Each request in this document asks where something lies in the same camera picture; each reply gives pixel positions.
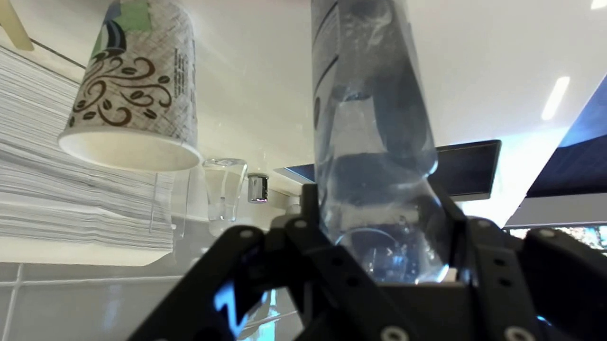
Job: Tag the clear dish soap bottle green cap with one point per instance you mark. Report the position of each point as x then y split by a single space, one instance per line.
372 157

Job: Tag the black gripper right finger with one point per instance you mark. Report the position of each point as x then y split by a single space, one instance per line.
524 284

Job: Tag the small metal counter fixture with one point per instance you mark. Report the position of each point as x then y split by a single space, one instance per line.
257 187

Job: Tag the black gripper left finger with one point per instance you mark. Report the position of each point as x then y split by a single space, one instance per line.
253 276

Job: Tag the clear spray bottle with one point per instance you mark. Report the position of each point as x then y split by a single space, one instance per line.
223 189

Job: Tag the patterned paper cup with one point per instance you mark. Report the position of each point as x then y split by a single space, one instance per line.
135 94

